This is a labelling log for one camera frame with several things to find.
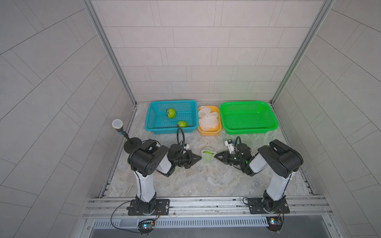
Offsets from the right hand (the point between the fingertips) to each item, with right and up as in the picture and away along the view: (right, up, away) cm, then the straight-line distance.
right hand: (216, 157), depth 89 cm
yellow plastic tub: (0, +15, +7) cm, 16 cm away
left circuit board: (-34, -23, -24) cm, 48 cm away
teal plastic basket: (-40, +21, +16) cm, 48 cm away
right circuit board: (+24, -25, -21) cm, 40 cm away
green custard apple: (-6, +3, -7) cm, 10 cm away
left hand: (-8, 0, -2) cm, 8 cm away
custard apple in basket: (-21, +20, +8) cm, 30 cm away
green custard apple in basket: (-30, +27, +13) cm, 42 cm away
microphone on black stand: (-51, +9, 0) cm, 51 cm away
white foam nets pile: (-4, +22, +10) cm, 25 cm away
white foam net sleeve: (-5, +6, -3) cm, 8 cm away
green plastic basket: (+21, +24, +21) cm, 38 cm away
